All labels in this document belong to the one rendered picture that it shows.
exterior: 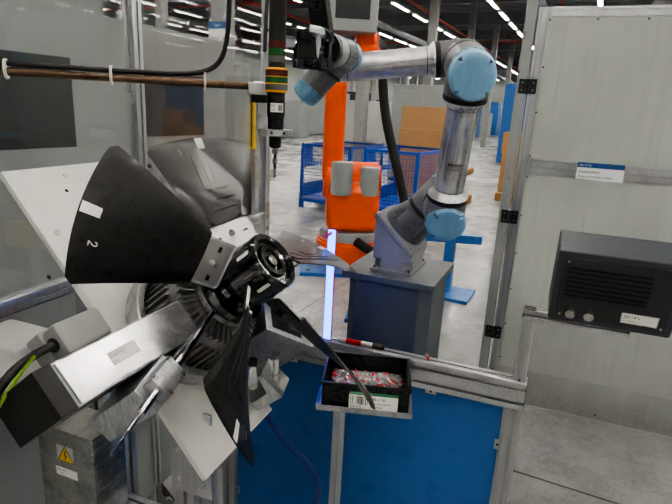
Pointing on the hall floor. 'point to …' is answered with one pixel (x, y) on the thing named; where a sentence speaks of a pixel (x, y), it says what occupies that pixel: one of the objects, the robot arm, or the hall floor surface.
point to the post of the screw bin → (336, 457)
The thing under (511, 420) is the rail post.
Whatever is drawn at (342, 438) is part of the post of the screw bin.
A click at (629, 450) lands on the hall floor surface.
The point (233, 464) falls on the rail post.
